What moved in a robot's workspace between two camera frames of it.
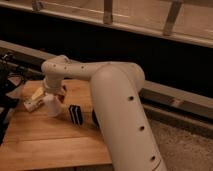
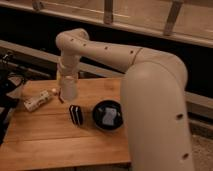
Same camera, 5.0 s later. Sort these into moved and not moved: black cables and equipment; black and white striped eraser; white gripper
Moved: white gripper
Not moved: black and white striped eraser; black cables and equipment
